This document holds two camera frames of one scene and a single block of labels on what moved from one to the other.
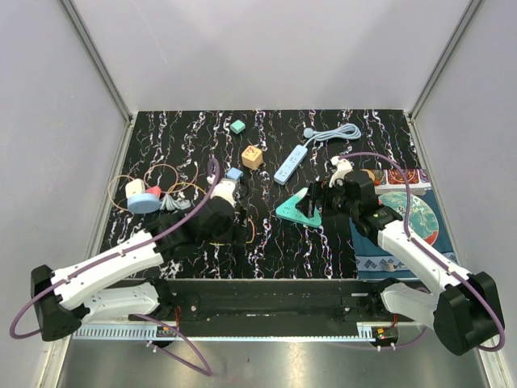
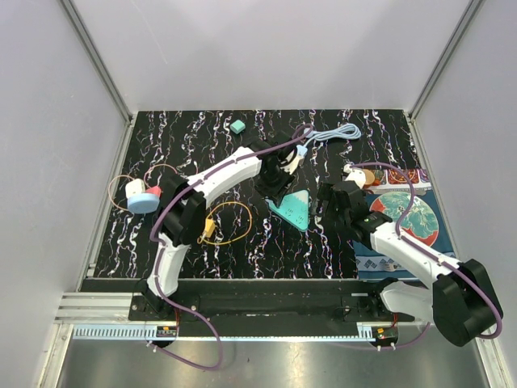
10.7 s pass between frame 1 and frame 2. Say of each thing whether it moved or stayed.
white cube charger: stayed
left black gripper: moved
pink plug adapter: stayed
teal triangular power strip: moved
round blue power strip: stayed
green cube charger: stayed
